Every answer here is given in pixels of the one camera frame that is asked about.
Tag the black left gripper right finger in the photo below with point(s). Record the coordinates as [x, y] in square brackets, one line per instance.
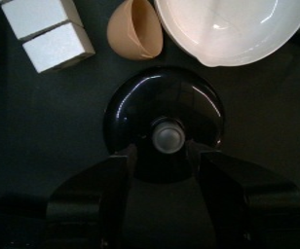
[248, 197]

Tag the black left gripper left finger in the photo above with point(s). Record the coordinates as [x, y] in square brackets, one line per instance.
[92, 194]

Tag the white block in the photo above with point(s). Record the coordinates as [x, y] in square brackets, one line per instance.
[57, 48]
[40, 16]

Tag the tan small bowl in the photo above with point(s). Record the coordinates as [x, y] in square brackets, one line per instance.
[133, 32]

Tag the white mixing bowl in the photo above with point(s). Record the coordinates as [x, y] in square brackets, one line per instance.
[231, 29]

